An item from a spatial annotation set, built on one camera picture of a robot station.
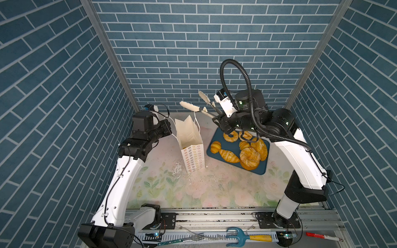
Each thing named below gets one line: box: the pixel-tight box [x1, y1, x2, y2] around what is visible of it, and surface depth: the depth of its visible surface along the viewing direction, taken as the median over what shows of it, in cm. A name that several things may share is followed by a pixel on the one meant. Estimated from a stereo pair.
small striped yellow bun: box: [210, 140, 222, 154], surface depth 99 cm
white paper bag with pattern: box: [174, 114, 205, 174], surface depth 84 cm
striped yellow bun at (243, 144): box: [238, 141, 251, 151], surface depth 99 cm
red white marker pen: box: [306, 231, 344, 242], surface depth 71 cm
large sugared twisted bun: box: [239, 147, 261, 171], surface depth 90 cm
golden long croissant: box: [218, 149, 241, 164], surface depth 95 cm
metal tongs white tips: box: [179, 90, 223, 119], surface depth 62 cm
